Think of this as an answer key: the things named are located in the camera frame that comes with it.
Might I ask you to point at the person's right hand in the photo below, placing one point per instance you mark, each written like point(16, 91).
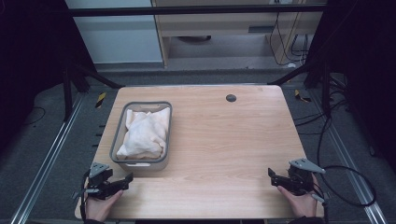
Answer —
point(300, 203)

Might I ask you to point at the person's left hand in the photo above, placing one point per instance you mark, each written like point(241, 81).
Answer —
point(100, 207)

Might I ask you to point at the aluminium floor rail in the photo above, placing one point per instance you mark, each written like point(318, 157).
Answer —
point(348, 161)
point(46, 161)

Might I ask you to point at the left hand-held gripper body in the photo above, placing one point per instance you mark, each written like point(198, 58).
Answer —
point(100, 182)

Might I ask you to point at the yellow black tape strip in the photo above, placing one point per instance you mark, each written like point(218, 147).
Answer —
point(100, 99)
point(301, 97)

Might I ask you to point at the white cabinet panel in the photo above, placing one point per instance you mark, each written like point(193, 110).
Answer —
point(118, 40)

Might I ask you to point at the cream cloth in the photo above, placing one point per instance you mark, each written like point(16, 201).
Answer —
point(144, 133)

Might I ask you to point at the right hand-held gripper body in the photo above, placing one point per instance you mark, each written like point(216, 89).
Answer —
point(301, 177)

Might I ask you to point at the dark curtain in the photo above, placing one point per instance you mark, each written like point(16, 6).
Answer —
point(31, 62)
point(367, 77)

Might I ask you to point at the black horizontal frame bar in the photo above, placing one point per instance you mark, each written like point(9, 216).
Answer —
point(186, 10)

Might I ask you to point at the black metal stand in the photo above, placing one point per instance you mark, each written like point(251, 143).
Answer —
point(325, 90)
point(67, 93)

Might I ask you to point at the light wooden desk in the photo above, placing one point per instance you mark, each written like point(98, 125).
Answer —
point(218, 23)

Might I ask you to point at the grey plastic basket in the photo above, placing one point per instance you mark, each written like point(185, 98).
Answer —
point(118, 146)

